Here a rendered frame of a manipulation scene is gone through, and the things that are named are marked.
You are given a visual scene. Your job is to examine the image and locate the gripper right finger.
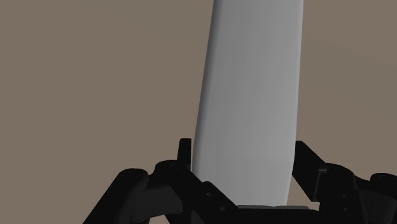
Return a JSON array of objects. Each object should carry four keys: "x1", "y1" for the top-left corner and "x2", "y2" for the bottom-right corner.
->
[{"x1": 291, "y1": 140, "x2": 397, "y2": 224}]

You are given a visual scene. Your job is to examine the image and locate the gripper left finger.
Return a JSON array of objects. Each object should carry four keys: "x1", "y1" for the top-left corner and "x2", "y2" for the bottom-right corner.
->
[{"x1": 82, "y1": 138, "x2": 249, "y2": 224}]

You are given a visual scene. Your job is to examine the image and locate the white smooth rounded object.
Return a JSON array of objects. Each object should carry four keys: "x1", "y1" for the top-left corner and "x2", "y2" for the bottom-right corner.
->
[{"x1": 192, "y1": 0, "x2": 305, "y2": 207}]

